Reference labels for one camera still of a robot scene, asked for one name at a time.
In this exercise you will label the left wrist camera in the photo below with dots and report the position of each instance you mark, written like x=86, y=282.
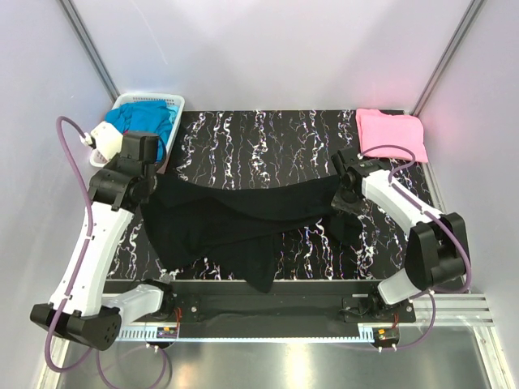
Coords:
x=106, y=142

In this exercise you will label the aluminium frame rail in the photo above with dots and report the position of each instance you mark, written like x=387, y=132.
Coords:
x=443, y=310

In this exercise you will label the folded pink t-shirt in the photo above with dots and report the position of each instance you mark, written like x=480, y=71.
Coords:
x=383, y=135

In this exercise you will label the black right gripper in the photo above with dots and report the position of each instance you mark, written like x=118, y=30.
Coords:
x=342, y=206

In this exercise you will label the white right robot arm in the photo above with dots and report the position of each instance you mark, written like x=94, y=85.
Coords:
x=437, y=250

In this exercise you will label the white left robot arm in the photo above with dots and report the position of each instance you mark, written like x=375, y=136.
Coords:
x=77, y=310

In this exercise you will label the black t-shirt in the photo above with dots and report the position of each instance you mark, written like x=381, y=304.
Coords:
x=239, y=230

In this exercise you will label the white plastic basket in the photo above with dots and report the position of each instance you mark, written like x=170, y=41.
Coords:
x=170, y=99

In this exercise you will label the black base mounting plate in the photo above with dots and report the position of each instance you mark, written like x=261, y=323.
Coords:
x=233, y=310

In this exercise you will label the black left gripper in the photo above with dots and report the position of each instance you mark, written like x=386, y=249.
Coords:
x=113, y=164

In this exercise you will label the blue t-shirt in basket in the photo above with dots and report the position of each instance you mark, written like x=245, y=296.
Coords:
x=154, y=116

